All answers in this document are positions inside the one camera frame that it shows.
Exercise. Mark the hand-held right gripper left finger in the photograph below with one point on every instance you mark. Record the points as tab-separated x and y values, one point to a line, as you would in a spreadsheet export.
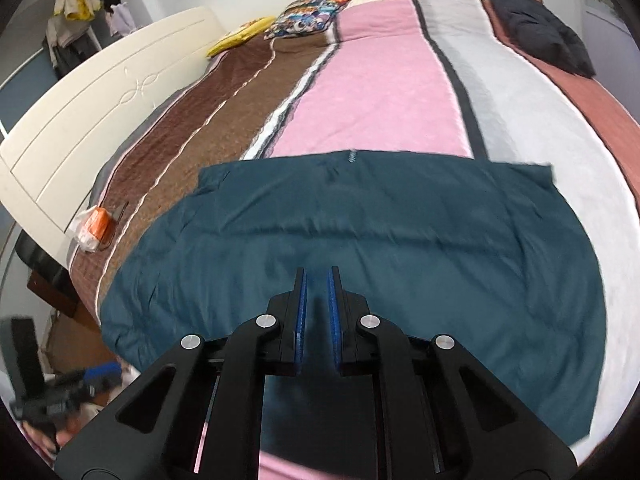
300	310

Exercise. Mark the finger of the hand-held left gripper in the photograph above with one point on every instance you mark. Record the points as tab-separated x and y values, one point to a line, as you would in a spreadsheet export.
102	374

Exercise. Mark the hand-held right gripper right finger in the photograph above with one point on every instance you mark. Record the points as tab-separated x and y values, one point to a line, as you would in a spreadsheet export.
334	310

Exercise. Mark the teal quilted puffer jacket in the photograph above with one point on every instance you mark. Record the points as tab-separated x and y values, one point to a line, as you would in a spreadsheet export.
375	240

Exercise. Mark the person's left hand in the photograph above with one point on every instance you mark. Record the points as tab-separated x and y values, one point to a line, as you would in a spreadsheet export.
65	435

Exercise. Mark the brown wooden nightstand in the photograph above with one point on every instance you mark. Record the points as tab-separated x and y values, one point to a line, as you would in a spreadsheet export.
60	310

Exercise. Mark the black padded seat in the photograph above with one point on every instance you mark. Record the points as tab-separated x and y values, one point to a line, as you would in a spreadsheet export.
37	262

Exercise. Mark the orange and white plastic bag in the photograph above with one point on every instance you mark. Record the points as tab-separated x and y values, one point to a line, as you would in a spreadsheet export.
95	227

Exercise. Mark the striped bed blanket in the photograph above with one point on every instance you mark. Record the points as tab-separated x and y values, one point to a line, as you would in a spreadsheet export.
380	90

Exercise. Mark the cream wooden headboard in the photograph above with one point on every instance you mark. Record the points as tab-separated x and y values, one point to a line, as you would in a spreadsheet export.
100	110

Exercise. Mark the yellow pillow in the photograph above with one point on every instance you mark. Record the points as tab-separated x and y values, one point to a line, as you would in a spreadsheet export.
240	37

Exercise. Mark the colourful printed pillow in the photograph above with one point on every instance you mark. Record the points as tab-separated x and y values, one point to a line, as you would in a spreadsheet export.
305	15

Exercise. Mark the black puffer jacket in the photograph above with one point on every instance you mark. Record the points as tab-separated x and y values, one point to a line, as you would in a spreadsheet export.
540	25

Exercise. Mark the lilac wardrobe with floral trim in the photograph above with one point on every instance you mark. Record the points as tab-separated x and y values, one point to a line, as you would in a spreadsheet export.
600	2

